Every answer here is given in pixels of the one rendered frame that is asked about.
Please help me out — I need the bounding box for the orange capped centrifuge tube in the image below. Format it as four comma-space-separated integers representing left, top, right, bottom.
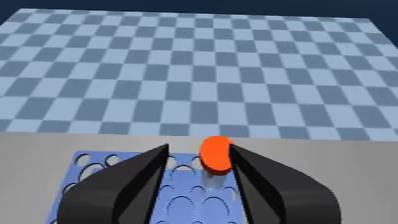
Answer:
199, 135, 234, 186

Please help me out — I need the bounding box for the blue perforated tube rack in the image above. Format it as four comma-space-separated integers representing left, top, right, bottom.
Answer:
48, 150, 252, 224

